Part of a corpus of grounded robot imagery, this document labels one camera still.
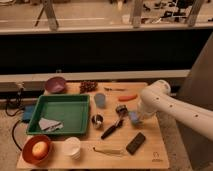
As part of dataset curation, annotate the grey folded cloth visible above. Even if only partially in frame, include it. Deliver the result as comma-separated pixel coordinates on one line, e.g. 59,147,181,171
39,118,63,132

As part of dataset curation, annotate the black cable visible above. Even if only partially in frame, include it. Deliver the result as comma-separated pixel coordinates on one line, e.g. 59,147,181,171
4,87,25,151

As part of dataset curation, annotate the purple bowl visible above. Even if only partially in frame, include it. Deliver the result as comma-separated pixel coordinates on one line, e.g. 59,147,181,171
44,76,66,93

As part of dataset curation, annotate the black handled brush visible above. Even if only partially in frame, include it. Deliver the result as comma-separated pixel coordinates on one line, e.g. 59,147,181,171
101,105,128,140

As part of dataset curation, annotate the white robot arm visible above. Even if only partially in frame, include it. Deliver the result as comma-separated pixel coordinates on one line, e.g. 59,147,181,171
137,80,213,141

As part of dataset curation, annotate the orange carrot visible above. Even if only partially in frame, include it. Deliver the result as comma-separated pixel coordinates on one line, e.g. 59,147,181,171
118,94,137,102

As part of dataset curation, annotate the blue box on floor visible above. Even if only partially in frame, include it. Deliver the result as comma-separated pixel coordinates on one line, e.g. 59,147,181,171
22,105,35,123

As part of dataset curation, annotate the small metal cup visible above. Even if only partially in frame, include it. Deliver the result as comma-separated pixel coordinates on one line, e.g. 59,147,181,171
91,114,103,129

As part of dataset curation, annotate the green plastic tray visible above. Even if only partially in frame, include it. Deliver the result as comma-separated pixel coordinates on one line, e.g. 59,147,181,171
27,94,90,136

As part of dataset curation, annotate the white paper cup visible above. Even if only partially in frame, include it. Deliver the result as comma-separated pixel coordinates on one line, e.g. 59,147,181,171
62,137,81,159

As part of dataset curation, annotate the black rectangular block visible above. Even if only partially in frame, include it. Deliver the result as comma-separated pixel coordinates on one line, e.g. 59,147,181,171
126,132,146,155

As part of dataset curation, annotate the yellow round fruit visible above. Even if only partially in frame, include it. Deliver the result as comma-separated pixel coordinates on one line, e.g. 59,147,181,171
32,141,48,159

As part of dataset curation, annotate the blue plastic cup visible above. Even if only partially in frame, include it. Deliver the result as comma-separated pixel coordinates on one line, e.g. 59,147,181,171
94,93,106,108

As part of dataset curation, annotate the blue sponge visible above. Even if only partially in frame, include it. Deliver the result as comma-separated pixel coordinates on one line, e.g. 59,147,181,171
129,111,141,126

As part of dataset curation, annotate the small knife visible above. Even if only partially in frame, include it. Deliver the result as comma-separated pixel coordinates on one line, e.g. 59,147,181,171
104,87,126,91

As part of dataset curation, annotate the bunch of dark grapes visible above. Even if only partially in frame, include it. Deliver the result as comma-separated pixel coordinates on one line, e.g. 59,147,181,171
80,81,98,93

